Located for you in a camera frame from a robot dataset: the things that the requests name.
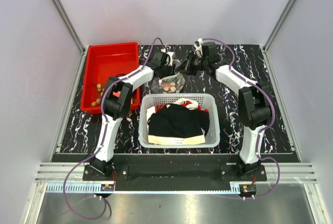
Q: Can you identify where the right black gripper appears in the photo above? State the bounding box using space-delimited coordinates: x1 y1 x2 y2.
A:
174 52 208 77

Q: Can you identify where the clear zip top bag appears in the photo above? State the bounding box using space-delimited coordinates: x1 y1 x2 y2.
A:
151 56 185 94

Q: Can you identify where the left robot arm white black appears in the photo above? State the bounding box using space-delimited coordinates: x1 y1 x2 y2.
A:
89 49 175 180

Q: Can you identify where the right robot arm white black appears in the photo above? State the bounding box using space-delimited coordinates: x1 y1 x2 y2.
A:
176 38 275 181

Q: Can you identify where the red white cloth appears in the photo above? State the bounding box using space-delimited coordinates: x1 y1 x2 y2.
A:
149 98 209 113

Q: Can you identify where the white perforated plastic basket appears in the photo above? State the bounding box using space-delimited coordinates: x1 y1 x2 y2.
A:
138 93 220 148

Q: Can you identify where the black cloth in basket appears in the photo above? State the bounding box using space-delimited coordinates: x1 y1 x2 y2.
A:
147 104 210 138

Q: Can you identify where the red plastic bin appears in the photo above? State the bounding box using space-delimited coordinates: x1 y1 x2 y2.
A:
80 42 139 115

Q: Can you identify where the beige cloth with label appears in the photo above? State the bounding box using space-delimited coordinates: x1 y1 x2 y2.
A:
148 135 205 145

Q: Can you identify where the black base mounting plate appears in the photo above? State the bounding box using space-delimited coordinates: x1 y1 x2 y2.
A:
83 154 267 191

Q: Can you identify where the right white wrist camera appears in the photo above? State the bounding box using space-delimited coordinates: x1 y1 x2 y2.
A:
194 38 203 58

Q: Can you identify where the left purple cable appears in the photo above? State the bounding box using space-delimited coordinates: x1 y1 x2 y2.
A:
62 36 167 221

